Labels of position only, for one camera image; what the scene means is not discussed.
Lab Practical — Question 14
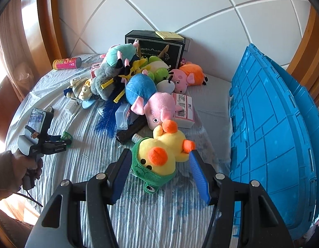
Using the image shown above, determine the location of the clear plastic box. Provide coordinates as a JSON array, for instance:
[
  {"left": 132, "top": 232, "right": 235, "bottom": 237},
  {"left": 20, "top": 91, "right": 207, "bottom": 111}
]
[{"left": 115, "top": 103, "right": 131, "bottom": 130}]

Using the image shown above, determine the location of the yellow duck plush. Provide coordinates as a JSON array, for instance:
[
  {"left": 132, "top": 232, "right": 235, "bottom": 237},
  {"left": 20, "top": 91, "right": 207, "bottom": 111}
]
[{"left": 131, "top": 120, "right": 196, "bottom": 194}]

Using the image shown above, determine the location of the person left hand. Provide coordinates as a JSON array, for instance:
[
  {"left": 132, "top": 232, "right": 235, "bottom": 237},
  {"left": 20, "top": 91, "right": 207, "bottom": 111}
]
[{"left": 0, "top": 150, "right": 43, "bottom": 198}]

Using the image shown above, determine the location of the small white box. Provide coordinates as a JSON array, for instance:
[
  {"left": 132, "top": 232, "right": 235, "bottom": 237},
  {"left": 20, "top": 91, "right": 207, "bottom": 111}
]
[{"left": 64, "top": 100, "right": 80, "bottom": 115}]

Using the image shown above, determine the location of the small sailor doll plush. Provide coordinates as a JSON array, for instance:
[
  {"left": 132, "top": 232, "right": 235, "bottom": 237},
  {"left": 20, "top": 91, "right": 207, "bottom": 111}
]
[{"left": 63, "top": 77, "right": 93, "bottom": 101}]

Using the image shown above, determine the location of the blue bottle brush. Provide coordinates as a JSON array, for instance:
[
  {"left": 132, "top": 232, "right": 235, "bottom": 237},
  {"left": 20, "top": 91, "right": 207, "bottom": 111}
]
[{"left": 94, "top": 91, "right": 121, "bottom": 138}]

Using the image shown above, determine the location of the striped bed sheet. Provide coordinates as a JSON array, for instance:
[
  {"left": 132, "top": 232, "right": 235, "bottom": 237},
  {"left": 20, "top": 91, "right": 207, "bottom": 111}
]
[{"left": 5, "top": 55, "right": 232, "bottom": 247}]

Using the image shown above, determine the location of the pink snack can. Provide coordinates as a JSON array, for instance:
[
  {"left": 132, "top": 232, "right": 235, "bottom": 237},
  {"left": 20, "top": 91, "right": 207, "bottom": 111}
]
[{"left": 52, "top": 57, "right": 82, "bottom": 70}]

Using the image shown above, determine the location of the grey plush toy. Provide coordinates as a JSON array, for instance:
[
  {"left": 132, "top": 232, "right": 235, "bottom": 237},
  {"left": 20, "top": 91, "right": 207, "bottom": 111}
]
[{"left": 90, "top": 60, "right": 124, "bottom": 101}]

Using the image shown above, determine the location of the blue plastic storage crate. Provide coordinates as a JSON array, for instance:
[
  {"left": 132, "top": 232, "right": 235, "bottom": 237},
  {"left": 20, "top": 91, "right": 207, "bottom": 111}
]
[{"left": 230, "top": 44, "right": 319, "bottom": 239}]

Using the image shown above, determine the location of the small white bottle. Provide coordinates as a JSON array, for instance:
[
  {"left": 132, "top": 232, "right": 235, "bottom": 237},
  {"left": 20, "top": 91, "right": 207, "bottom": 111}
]
[{"left": 131, "top": 133, "right": 144, "bottom": 143}]

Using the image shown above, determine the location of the black umbrella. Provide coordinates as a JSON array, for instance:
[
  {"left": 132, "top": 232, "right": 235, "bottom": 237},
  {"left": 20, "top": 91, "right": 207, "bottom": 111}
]
[{"left": 116, "top": 115, "right": 147, "bottom": 145}]

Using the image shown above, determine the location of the blue shirt pig plush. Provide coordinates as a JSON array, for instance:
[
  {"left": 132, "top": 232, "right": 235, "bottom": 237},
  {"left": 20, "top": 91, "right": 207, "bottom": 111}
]
[{"left": 125, "top": 73, "right": 182, "bottom": 130}]

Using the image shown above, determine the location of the teal pig plush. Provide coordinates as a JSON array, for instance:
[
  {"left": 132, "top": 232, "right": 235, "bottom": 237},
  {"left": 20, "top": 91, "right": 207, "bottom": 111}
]
[{"left": 100, "top": 39, "right": 140, "bottom": 69}]

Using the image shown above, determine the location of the pink white tissue pack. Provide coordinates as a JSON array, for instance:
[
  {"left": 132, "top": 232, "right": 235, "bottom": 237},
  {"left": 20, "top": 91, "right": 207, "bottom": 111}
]
[{"left": 172, "top": 93, "right": 194, "bottom": 129}]

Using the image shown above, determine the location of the green frog plush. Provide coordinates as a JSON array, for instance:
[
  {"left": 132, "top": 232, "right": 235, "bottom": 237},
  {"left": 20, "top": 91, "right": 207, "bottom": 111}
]
[{"left": 141, "top": 56, "right": 170, "bottom": 84}]

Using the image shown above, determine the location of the black gift box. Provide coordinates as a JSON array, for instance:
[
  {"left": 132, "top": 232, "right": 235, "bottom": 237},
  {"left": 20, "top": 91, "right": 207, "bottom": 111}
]
[{"left": 125, "top": 30, "right": 185, "bottom": 68}]

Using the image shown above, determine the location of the orange dress pig plush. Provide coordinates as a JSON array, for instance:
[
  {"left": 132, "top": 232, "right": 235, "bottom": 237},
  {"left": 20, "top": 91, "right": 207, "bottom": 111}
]
[{"left": 169, "top": 62, "right": 208, "bottom": 94}]

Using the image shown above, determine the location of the yellow paper pad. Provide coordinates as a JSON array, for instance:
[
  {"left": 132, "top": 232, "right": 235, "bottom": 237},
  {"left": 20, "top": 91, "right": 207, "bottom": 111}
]
[{"left": 155, "top": 31, "right": 185, "bottom": 41}]

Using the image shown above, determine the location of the wooden door frame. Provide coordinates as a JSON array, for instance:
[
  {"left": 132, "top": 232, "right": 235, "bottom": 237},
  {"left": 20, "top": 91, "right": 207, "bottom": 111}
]
[{"left": 287, "top": 7, "right": 319, "bottom": 106}]

